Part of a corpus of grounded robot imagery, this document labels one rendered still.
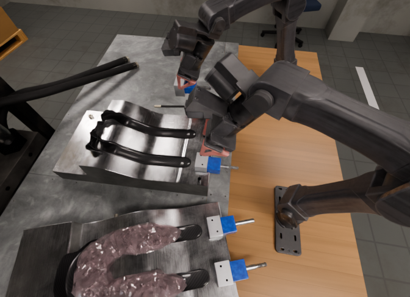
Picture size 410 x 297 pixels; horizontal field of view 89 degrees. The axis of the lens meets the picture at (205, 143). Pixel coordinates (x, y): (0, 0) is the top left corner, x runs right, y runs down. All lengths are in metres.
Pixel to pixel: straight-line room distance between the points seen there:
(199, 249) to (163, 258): 0.09
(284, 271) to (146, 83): 0.89
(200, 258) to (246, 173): 0.31
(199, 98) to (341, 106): 0.23
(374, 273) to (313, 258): 1.07
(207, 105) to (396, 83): 2.69
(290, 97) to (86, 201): 0.67
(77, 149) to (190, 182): 0.41
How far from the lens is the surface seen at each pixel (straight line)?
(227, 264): 0.58
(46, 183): 0.89
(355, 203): 0.47
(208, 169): 0.62
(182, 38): 0.62
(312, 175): 0.82
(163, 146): 0.69
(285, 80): 0.34
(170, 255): 0.60
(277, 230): 0.70
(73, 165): 0.80
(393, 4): 3.59
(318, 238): 0.75
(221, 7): 0.64
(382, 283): 1.79
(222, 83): 0.39
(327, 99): 0.34
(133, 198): 0.73
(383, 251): 1.85
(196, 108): 0.41
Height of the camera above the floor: 1.46
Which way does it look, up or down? 57 degrees down
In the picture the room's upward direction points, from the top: straight up
